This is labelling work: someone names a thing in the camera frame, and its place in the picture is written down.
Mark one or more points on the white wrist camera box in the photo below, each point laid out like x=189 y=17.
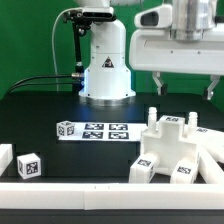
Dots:
x=159 y=17

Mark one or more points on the white chair seat piece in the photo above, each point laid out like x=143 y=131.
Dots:
x=166 y=139

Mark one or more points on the white tagged cube front left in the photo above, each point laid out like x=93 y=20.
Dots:
x=29 y=165

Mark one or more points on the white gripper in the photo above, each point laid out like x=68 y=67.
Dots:
x=154 y=50

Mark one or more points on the white sheet with tags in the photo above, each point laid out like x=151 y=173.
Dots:
x=89 y=131

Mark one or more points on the white U-shaped boundary frame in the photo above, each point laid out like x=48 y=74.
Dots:
x=111 y=196

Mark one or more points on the small white tagged cube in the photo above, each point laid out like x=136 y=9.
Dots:
x=65 y=128

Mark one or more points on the long white chair back post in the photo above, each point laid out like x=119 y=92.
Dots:
x=213 y=141

